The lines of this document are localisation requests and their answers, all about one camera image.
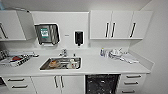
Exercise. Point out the steel paper towel dispenser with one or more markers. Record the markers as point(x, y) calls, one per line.
point(46, 34)

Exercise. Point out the white drawer unit narrow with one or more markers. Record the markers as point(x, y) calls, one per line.
point(131, 83)

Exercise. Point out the stack of white plates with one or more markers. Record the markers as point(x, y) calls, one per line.
point(115, 54)

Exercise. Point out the black wall soap dispenser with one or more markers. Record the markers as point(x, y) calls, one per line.
point(78, 38)

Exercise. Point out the white wall cabinet wide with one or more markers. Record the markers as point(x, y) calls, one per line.
point(100, 25)

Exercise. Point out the stainless steel dishwasher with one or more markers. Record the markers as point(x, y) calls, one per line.
point(101, 85)

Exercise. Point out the chrome sink faucet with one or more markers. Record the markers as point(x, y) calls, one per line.
point(64, 52)

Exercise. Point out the small white bottle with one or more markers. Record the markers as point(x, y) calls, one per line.
point(106, 53)

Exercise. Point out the white drawer unit wide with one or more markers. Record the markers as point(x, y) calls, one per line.
point(16, 85)

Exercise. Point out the white two-door base cabinet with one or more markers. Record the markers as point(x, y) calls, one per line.
point(43, 86)

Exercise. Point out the white cup and dishes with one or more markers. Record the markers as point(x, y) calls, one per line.
point(72, 63)

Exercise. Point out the small wall label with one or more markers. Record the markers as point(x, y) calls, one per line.
point(66, 35)

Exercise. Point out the stainless steel sink basin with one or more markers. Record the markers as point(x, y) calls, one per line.
point(45, 67)

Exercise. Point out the blue dish soap bottle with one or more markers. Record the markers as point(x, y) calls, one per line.
point(102, 52)

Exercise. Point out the orange bowl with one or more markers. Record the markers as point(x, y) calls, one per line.
point(53, 64)

